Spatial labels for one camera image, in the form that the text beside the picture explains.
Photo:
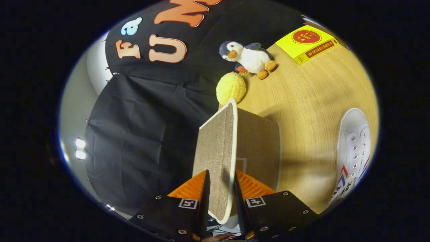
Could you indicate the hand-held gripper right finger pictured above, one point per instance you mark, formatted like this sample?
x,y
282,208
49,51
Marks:
x,y
240,205

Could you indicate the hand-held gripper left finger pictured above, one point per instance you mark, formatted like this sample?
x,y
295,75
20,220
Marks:
x,y
205,201

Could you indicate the brown storage box lid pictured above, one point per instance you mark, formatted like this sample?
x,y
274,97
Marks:
x,y
215,151

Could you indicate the white canvas shoe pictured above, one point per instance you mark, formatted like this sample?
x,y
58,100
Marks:
x,y
354,144

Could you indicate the yellow bread plush toy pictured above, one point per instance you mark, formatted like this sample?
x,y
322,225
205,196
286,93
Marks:
x,y
231,87

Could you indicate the ceiling light panel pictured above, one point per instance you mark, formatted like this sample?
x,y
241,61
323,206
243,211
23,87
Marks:
x,y
80,148

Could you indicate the penguin plush toy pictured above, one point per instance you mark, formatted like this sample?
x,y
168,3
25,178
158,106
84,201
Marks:
x,y
252,58

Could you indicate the yellow book with red circle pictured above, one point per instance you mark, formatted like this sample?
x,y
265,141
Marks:
x,y
307,42

